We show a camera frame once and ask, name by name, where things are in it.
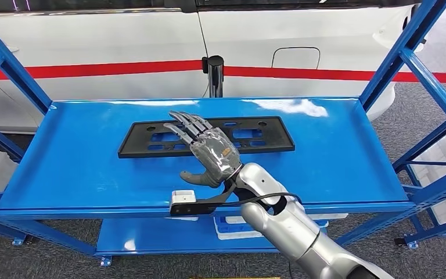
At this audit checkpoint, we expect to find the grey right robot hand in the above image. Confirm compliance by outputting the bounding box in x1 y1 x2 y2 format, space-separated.
163 110 244 189

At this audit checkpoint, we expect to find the black plastic panel part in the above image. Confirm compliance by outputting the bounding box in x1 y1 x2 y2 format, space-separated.
118 116 296 159

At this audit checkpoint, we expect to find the blue metal shelf rack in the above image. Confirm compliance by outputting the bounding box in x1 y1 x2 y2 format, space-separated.
392 102 446 250
0 113 35 247
0 0 446 267

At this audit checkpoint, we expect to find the white car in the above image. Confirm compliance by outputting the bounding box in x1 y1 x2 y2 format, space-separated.
0 0 427 134

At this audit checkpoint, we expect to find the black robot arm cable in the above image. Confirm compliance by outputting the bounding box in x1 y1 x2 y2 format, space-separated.
219 191 304 209

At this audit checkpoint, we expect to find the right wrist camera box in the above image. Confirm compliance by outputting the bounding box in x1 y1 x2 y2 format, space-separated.
169 180 238 216

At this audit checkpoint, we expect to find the black stanchion post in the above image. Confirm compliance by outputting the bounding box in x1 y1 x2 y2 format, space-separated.
202 55 225 99

